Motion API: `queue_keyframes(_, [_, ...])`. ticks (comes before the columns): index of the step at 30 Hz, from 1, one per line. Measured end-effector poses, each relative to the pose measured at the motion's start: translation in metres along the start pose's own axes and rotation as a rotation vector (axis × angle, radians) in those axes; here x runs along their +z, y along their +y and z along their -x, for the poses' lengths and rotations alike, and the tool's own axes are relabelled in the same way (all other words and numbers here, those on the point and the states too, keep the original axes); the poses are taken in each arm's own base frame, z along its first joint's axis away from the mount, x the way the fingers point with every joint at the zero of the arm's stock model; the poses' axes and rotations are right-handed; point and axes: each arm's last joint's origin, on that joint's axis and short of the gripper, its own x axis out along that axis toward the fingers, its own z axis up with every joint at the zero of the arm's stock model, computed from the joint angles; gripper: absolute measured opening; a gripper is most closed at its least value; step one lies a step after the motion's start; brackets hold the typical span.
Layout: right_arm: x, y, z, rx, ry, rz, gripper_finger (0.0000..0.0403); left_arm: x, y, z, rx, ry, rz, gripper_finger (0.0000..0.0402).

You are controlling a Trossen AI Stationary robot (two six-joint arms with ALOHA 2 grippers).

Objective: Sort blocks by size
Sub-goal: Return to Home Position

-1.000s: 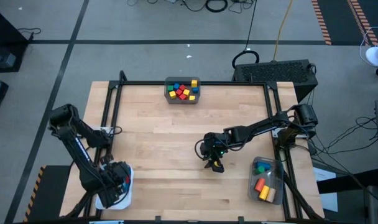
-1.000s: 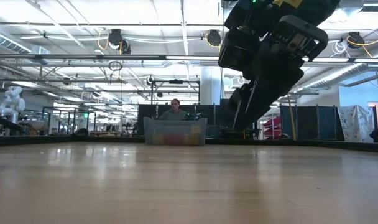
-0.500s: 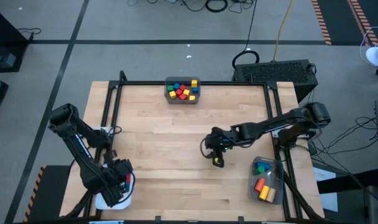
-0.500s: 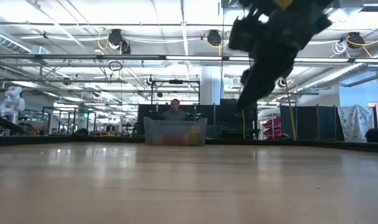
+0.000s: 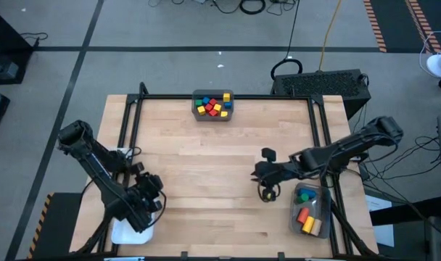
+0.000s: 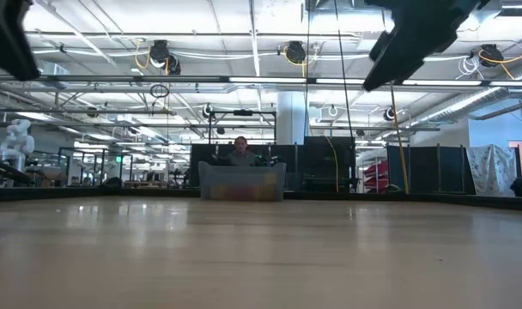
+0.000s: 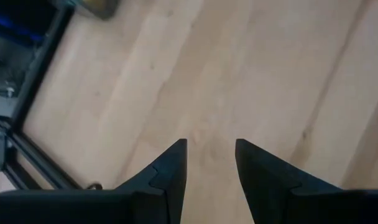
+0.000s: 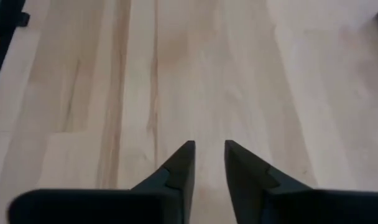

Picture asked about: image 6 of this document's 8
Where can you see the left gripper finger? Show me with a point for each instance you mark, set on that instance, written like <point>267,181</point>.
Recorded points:
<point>10,38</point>

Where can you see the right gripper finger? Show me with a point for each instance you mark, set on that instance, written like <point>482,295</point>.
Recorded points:
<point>380,46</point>
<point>398,60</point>

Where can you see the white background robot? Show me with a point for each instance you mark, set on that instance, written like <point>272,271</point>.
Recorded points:
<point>17,143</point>

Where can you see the red shelf rack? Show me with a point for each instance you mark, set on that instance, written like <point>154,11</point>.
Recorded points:
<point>380,169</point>

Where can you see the white building column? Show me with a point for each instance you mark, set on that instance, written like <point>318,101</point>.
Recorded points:
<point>292,120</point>

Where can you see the white patterned cloth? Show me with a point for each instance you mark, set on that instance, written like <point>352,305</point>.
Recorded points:
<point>493,169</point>

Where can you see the person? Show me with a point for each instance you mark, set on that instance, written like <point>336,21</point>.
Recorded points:
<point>241,158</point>

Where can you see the grey translucent plastic bin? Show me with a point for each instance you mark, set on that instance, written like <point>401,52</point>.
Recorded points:
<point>207,173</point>

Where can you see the black gantry frame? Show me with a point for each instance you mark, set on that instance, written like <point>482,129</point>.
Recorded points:
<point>243,112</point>

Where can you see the black table frame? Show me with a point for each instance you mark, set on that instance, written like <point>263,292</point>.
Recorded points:
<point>72,194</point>

